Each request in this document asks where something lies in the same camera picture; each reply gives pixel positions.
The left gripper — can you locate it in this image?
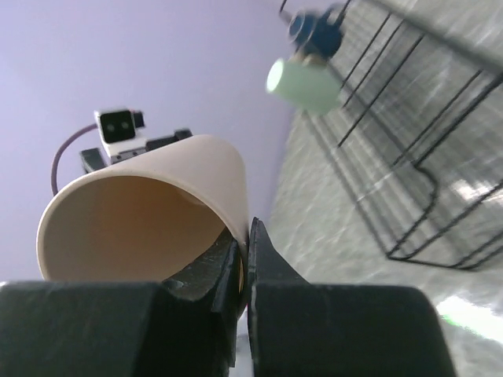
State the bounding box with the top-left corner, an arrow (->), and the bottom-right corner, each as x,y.
79,127 -> 194,174

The dark blue glazed mug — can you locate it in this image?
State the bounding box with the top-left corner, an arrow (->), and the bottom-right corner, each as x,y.
288,6 -> 346,60

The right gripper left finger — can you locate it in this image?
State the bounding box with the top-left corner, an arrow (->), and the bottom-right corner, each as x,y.
1,231 -> 240,376

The beige ceramic mug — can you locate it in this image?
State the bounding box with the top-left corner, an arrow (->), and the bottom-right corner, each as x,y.
289,51 -> 328,68

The beige plastic tumbler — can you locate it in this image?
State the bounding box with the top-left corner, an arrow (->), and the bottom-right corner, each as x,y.
35,134 -> 252,319

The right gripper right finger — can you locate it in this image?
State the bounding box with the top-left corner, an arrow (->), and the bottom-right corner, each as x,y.
248,219 -> 456,376

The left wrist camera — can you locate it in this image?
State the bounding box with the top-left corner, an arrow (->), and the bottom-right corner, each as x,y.
94,108 -> 147,158

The black wire dish rack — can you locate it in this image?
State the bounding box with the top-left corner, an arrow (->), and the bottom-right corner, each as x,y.
300,1 -> 502,270

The green tumbler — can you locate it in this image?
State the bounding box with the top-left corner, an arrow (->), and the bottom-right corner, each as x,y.
266,58 -> 341,115

